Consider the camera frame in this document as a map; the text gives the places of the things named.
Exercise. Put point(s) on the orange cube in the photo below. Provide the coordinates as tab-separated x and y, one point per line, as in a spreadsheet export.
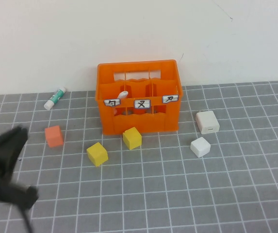
54	136

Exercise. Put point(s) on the white cube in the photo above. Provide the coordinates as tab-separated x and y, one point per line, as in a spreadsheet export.
200	146

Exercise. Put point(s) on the pink plastic spoon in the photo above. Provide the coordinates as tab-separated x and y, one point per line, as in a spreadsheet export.
123	95

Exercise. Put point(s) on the orange plastic cutlery holder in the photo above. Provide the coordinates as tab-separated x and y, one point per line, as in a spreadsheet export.
138	66

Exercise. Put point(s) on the white green glue stick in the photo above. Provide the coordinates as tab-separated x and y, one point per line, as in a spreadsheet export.
54	98

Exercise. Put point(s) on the yellow cube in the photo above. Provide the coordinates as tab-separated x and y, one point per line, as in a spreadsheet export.
132	138
97	154

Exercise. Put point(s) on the white USB charger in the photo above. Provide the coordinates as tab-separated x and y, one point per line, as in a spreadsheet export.
207	121

